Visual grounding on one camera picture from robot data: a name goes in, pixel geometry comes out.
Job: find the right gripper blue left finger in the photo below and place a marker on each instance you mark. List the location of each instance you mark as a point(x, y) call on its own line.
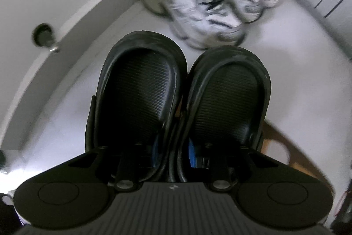
point(136, 163)

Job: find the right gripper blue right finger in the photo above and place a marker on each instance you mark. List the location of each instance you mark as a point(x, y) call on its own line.
point(211, 166)

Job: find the black chunky clog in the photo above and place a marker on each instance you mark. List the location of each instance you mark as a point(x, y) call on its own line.
point(224, 104)
point(138, 93)

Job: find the orange cat-shaped floor mat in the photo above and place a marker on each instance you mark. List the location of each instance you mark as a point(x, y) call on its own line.
point(279, 147)

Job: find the wall door stopper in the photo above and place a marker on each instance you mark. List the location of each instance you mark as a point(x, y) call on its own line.
point(43, 36)

